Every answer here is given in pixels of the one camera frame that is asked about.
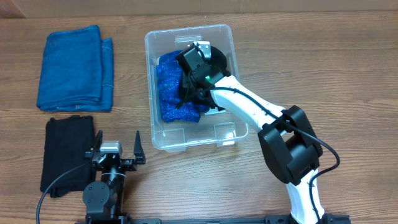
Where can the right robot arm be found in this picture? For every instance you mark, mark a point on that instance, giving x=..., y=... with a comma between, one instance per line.
x=289, y=145

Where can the black cloth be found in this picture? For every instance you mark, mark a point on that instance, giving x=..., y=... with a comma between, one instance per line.
x=200, y=75
x=65, y=168

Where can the folded blue denim cloth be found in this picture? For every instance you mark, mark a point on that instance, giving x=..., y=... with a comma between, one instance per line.
x=77, y=72

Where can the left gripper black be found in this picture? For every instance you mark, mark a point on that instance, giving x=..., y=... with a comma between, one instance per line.
x=139, y=154

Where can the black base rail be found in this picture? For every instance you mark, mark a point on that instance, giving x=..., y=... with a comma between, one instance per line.
x=270, y=219

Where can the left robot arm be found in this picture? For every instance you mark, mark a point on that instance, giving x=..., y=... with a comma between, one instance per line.
x=104, y=198

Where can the white paper label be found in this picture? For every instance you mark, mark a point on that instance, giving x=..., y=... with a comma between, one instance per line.
x=216, y=110

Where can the clear plastic container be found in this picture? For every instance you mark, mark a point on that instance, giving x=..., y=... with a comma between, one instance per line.
x=220, y=129

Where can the blue sparkly cloth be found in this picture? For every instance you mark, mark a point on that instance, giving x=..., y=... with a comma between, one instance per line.
x=169, y=74

